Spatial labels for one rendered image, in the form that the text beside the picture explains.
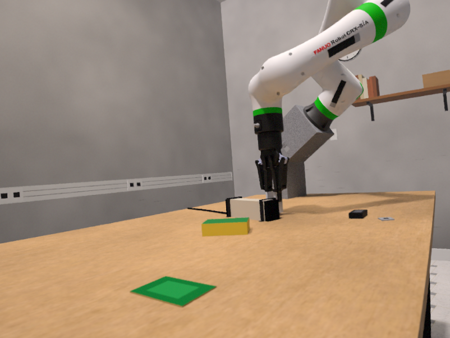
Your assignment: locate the flat green square pad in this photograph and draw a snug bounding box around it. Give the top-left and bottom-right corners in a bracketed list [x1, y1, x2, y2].
[130, 276, 217, 308]

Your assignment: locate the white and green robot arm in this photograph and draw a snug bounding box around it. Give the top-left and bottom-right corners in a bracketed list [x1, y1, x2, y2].
[249, 0, 410, 135]

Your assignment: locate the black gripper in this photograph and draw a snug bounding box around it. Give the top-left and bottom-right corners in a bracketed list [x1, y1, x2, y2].
[255, 132, 289, 213]

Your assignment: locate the yellow block with green top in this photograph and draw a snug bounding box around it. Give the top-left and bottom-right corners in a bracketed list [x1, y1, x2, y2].
[201, 217, 250, 236]

